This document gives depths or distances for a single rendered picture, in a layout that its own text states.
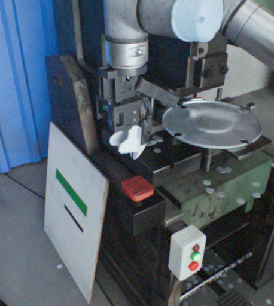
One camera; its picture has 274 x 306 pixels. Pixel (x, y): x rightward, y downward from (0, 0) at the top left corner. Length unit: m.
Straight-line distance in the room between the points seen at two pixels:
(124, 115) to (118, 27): 0.15
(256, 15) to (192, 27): 0.14
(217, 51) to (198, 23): 0.50
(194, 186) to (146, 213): 0.22
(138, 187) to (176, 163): 0.22
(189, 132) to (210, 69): 0.18
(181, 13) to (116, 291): 1.18
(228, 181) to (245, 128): 0.16
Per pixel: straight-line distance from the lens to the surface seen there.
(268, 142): 0.95
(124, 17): 0.55
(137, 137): 0.67
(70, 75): 1.15
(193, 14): 0.49
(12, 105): 2.05
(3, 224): 1.87
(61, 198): 1.46
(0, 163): 2.16
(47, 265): 1.62
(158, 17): 0.51
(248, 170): 1.06
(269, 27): 0.59
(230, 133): 0.95
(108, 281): 1.49
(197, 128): 0.95
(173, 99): 0.67
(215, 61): 0.94
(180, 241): 0.83
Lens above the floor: 1.24
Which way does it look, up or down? 33 degrees down
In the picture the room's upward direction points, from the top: straight up
